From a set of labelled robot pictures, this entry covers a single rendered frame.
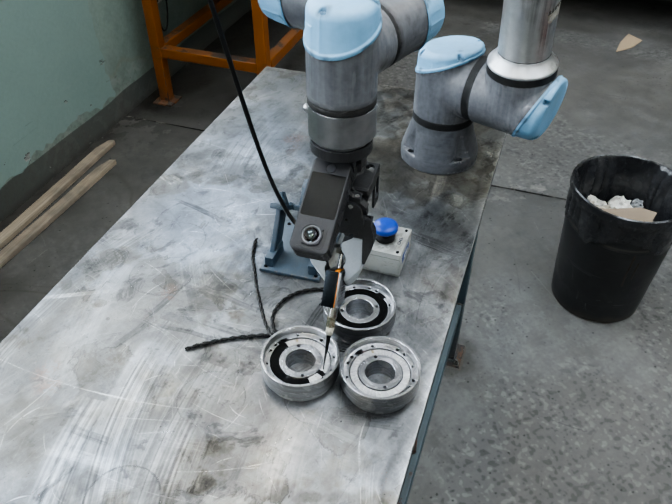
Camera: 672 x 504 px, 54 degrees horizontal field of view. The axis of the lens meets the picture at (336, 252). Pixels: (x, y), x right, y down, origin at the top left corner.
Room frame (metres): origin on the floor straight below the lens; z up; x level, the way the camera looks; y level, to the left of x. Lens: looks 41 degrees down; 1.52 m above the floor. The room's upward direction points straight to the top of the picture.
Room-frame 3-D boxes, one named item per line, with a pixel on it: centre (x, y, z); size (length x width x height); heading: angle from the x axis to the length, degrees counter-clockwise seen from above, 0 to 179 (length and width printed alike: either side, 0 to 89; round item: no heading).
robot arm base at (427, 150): (1.12, -0.20, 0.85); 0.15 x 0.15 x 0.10
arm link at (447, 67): (1.12, -0.21, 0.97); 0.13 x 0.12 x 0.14; 53
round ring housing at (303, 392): (0.57, 0.05, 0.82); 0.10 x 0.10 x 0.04
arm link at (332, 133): (0.64, 0.00, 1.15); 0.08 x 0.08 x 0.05
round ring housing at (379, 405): (0.55, -0.06, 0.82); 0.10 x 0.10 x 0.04
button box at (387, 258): (0.81, -0.08, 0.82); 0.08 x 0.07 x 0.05; 161
